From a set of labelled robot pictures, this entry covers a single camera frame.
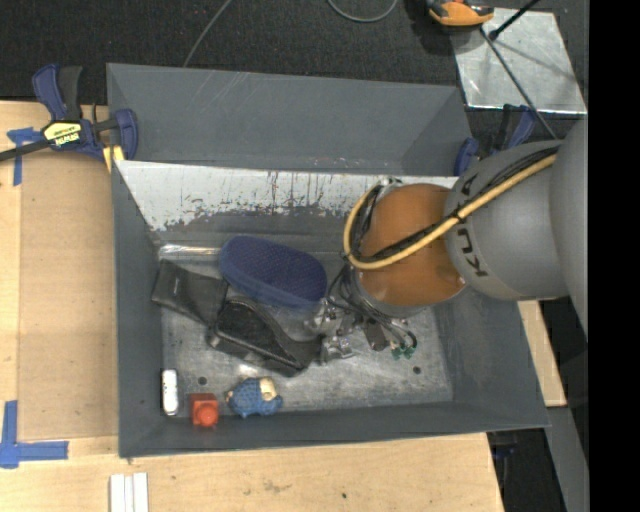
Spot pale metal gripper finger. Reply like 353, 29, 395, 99
319, 336, 359, 366
302, 305, 332, 342

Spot blue mesh oval pouch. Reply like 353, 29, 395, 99
218, 235, 329, 309

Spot blue knitted toy animal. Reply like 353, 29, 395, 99
224, 376, 284, 419

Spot black flat pouch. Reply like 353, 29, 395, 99
150, 259, 231, 327

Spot red toy block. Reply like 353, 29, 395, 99
188, 392, 221, 428

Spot white small rectangular block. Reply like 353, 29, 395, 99
160, 368, 180, 417

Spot grey metal bin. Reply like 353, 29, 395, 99
105, 62, 552, 459

